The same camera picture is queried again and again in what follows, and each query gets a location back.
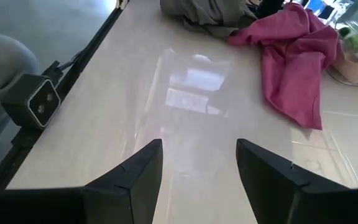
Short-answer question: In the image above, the black metal table frame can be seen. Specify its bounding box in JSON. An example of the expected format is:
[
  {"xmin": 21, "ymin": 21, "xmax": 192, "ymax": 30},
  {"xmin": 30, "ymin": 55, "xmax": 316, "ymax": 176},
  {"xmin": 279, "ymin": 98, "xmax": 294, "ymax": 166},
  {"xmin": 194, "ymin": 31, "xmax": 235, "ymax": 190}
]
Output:
[{"xmin": 0, "ymin": 0, "xmax": 130, "ymax": 190}]

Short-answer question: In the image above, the small dark grey towel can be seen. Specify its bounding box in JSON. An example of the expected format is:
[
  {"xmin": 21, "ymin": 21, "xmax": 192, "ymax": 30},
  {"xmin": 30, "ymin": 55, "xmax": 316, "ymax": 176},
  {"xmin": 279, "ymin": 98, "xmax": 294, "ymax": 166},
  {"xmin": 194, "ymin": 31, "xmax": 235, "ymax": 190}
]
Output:
[{"xmin": 160, "ymin": 0, "xmax": 257, "ymax": 39}]

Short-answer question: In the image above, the peach pink towel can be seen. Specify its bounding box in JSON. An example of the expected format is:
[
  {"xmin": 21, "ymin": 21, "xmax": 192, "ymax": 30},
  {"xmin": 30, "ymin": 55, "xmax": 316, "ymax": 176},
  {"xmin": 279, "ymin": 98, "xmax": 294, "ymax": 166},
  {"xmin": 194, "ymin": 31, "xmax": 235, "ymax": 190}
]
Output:
[{"xmin": 333, "ymin": 51, "xmax": 358, "ymax": 84}]

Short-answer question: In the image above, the clear plastic basket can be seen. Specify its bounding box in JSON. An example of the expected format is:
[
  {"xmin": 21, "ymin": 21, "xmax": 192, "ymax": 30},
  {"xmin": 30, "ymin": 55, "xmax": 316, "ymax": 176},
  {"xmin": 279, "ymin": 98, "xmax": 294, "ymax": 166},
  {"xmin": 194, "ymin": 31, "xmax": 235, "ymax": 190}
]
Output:
[{"xmin": 324, "ymin": 0, "xmax": 358, "ymax": 90}]

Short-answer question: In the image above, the black stereo camera box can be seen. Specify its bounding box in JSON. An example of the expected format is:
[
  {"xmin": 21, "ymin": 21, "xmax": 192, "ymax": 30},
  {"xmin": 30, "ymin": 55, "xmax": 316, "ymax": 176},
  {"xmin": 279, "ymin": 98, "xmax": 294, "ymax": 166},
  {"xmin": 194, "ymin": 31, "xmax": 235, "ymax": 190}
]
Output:
[{"xmin": 1, "ymin": 73, "xmax": 62, "ymax": 130}]

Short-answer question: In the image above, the magenta towel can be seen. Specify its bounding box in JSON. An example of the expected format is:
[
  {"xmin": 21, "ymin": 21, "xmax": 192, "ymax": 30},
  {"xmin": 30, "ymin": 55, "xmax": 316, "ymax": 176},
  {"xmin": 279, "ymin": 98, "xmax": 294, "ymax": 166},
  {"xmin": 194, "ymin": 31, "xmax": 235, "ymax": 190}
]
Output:
[{"xmin": 227, "ymin": 2, "xmax": 343, "ymax": 131}]

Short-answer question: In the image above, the person's leg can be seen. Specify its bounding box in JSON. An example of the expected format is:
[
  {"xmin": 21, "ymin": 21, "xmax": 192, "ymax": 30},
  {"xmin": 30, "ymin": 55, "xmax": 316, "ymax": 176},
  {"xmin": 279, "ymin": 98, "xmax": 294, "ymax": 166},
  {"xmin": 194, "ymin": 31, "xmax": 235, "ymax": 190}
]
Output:
[{"xmin": 0, "ymin": 30, "xmax": 40, "ymax": 153}]

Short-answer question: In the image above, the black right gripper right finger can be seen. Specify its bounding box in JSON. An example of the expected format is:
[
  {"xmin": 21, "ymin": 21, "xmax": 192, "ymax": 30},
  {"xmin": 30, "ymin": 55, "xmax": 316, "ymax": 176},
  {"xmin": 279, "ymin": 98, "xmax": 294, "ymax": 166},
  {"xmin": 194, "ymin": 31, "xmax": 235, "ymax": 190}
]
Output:
[{"xmin": 236, "ymin": 138, "xmax": 354, "ymax": 224}]

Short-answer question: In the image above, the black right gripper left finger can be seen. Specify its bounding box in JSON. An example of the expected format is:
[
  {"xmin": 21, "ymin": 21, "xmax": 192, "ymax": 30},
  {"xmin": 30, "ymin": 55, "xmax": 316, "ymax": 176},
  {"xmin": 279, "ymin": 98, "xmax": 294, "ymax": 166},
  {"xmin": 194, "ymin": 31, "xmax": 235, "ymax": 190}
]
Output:
[{"xmin": 81, "ymin": 139, "xmax": 163, "ymax": 224}]

